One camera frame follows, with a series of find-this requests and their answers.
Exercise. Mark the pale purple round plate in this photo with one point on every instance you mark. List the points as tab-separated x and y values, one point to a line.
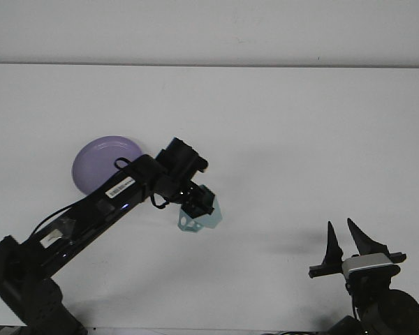
90	164

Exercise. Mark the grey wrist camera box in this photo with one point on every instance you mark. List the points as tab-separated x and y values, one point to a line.
366	263

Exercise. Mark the pale blue angular cup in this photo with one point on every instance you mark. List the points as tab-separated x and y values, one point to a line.
213	216

